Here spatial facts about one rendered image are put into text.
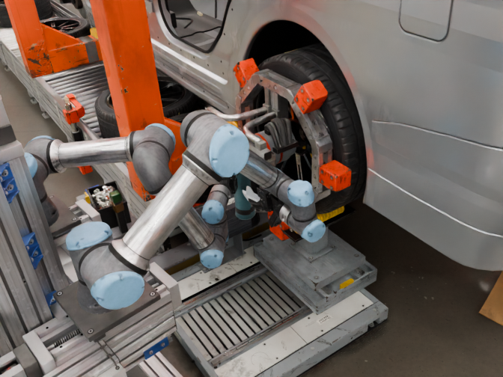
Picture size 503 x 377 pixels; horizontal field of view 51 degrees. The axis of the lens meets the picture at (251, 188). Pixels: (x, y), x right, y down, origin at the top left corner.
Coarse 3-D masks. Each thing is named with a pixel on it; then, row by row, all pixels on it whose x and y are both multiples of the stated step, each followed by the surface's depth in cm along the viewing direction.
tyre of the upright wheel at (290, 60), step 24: (312, 48) 203; (288, 72) 196; (312, 72) 187; (336, 72) 189; (336, 96) 184; (336, 120) 183; (360, 120) 187; (336, 144) 187; (360, 144) 187; (360, 168) 191; (336, 192) 198; (360, 192) 203
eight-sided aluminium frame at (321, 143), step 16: (256, 80) 201; (272, 80) 193; (288, 80) 192; (240, 96) 217; (288, 96) 186; (240, 112) 221; (240, 128) 227; (304, 128) 186; (320, 128) 185; (320, 144) 183; (320, 160) 186; (320, 192) 193
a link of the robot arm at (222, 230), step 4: (208, 224) 191; (212, 224) 190; (216, 224) 189; (220, 224) 190; (224, 224) 191; (212, 228) 190; (216, 228) 189; (220, 228) 190; (224, 228) 191; (212, 232) 188; (216, 232) 188; (220, 232) 188; (224, 232) 190; (228, 232) 196; (224, 236) 188
